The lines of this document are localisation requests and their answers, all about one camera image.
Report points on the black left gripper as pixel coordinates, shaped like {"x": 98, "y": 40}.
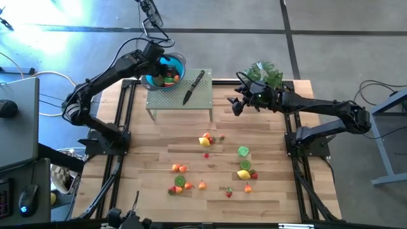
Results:
{"x": 154, "y": 58}

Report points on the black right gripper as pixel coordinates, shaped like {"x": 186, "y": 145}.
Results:
{"x": 262, "y": 95}

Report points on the halved kiwi toy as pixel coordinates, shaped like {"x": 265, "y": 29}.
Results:
{"x": 158, "y": 81}

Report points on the blue collapsible colander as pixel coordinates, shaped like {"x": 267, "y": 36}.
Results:
{"x": 179, "y": 63}

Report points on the black kitchen knife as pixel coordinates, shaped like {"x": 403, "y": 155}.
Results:
{"x": 193, "y": 88}

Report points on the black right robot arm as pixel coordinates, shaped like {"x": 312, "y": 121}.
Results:
{"x": 318, "y": 105}

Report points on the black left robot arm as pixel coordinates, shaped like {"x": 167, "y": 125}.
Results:
{"x": 95, "y": 82}

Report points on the green perforated metal riser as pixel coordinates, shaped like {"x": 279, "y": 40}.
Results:
{"x": 171, "y": 100}

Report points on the green plant in white pot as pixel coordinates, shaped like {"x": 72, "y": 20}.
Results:
{"x": 267, "y": 74}

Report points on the black floor fan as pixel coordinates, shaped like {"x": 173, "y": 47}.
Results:
{"x": 152, "y": 14}

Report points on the checkered bag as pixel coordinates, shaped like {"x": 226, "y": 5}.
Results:
{"x": 62, "y": 178}

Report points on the grey side desk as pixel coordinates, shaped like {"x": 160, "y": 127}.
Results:
{"x": 19, "y": 136}

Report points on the small yellow object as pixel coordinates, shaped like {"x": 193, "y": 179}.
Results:
{"x": 53, "y": 198}

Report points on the dark desk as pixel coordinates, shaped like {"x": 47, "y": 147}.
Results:
{"x": 41, "y": 191}

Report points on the black lit computer mouse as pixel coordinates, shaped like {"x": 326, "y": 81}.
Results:
{"x": 28, "y": 197}

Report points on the black keyboard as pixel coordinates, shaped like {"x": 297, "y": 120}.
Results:
{"x": 4, "y": 200}

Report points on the black aluminium table frame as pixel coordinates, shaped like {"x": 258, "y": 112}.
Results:
{"x": 222, "y": 82}

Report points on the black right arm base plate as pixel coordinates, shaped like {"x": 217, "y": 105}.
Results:
{"x": 318, "y": 149}

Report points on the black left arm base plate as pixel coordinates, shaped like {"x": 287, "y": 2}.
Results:
{"x": 95, "y": 148}

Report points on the grey metal table frame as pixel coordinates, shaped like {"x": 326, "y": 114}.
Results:
{"x": 381, "y": 152}

